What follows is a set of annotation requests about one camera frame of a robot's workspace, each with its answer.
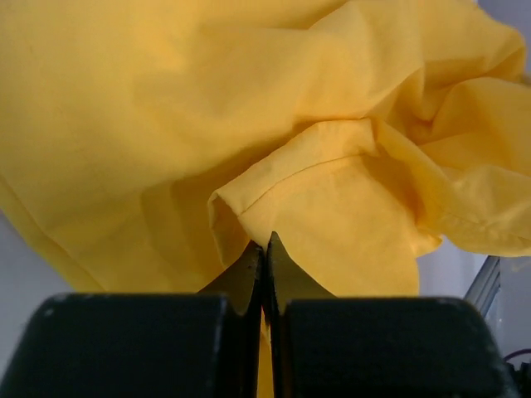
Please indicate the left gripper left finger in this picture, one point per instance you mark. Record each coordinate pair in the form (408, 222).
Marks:
(145, 345)

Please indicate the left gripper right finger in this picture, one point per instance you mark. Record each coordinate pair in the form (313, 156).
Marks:
(325, 346)

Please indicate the yellow fabric shorts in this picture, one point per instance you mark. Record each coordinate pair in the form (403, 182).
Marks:
(146, 144)

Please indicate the right aluminium corner post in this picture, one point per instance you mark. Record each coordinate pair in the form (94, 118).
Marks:
(485, 286)

